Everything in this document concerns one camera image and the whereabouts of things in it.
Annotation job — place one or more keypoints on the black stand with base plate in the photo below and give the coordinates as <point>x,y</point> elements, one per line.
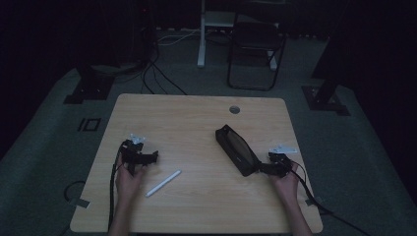
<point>324,96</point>
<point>89,87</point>

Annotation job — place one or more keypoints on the black folding chair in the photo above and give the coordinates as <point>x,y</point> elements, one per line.
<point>255,49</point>

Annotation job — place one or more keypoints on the white pen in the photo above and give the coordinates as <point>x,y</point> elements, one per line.
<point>163,184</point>

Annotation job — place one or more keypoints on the person's left hand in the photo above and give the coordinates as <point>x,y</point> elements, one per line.
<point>128,183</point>

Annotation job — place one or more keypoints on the grey table grommet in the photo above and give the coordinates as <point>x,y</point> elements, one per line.
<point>234,109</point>

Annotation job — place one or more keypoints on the black pencil case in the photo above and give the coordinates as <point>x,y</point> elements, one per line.
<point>237,151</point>

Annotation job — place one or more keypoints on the white table frame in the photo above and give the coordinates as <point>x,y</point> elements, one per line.
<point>202,36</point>

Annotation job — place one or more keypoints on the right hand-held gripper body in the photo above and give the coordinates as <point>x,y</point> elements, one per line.
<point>280,162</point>

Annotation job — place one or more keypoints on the person's right hand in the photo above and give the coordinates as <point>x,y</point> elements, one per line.
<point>286,188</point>

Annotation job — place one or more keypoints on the grey tape piece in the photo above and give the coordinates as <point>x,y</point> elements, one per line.
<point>313,200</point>
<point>79,202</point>

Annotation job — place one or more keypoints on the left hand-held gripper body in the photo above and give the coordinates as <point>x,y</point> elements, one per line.
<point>131,153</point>

